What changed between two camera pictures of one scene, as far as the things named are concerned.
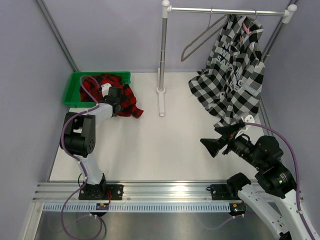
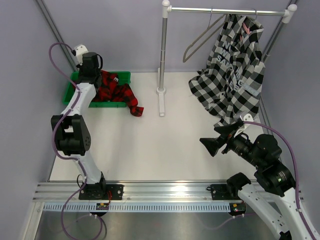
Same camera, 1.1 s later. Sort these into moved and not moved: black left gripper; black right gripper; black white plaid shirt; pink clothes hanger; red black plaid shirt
Moved: red black plaid shirt; black left gripper
Not moved: black right gripper; black white plaid shirt; pink clothes hanger
